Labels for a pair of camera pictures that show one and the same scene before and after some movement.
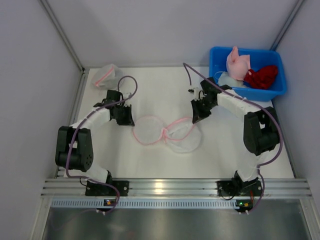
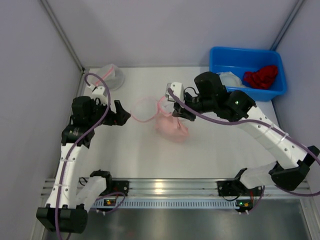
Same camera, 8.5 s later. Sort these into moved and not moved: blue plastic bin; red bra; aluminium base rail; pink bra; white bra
Moved: pink bra
Not moved: aluminium base rail; white bra; red bra; blue plastic bin
